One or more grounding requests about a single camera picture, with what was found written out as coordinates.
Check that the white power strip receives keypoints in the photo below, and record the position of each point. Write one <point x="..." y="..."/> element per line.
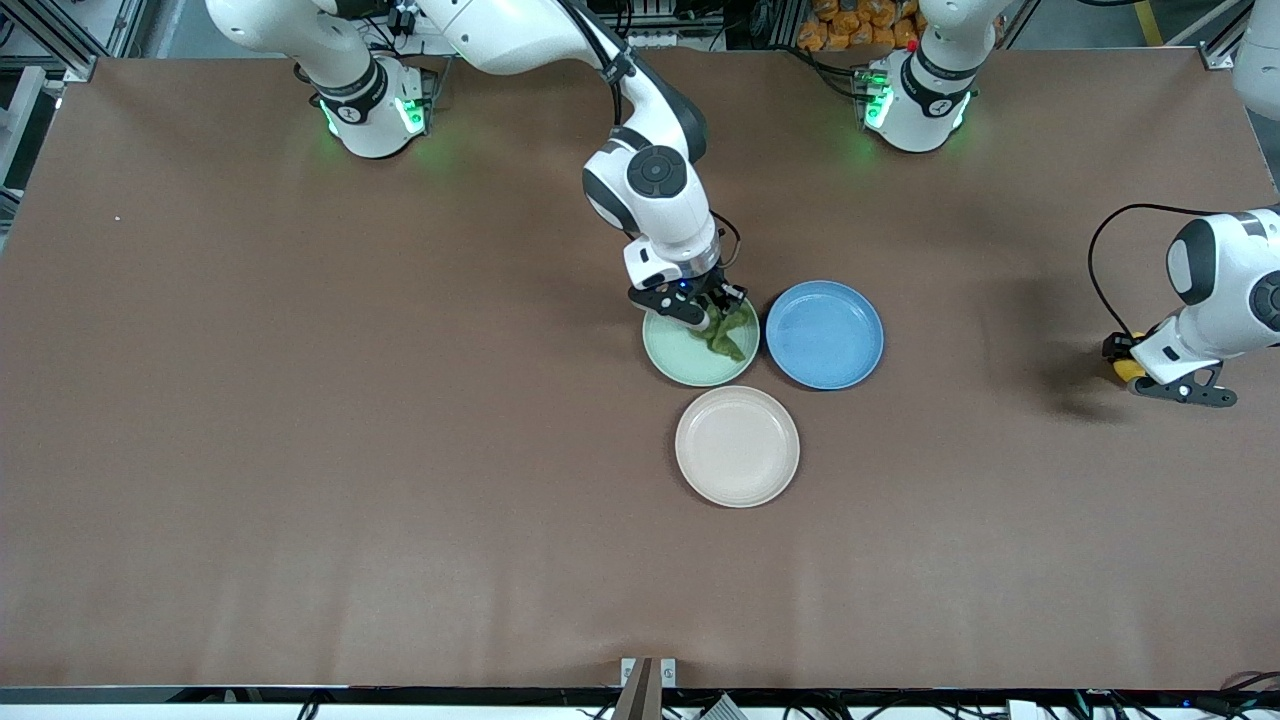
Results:
<point x="428" y="17"/>

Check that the blue round plate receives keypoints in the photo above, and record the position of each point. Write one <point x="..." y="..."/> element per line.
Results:
<point x="824" y="335"/>

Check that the light green round plate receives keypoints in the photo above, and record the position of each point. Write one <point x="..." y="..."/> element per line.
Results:
<point x="680" y="355"/>

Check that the bag of orange fruit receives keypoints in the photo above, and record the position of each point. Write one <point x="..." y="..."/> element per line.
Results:
<point x="860" y="25"/>

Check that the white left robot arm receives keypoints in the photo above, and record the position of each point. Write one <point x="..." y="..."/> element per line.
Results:
<point x="1230" y="270"/>

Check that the green lettuce leaf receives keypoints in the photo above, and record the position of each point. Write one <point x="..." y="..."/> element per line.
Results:
<point x="728" y="337"/>

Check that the aluminium frame profile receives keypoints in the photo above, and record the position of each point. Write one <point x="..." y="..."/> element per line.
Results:
<point x="60" y="30"/>
<point x="1222" y="50"/>

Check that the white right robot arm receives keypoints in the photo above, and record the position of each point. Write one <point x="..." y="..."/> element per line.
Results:
<point x="650" y="180"/>

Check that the grey metal camera bracket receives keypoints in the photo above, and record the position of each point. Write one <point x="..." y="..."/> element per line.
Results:
<point x="648" y="685"/>

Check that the metal equipment rack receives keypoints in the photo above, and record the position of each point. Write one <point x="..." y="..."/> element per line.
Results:
<point x="680" y="22"/>

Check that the yellow lemon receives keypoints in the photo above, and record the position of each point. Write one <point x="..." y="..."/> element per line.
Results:
<point x="1130" y="370"/>

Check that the beige round plate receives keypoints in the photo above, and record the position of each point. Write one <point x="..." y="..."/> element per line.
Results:
<point x="737" y="447"/>

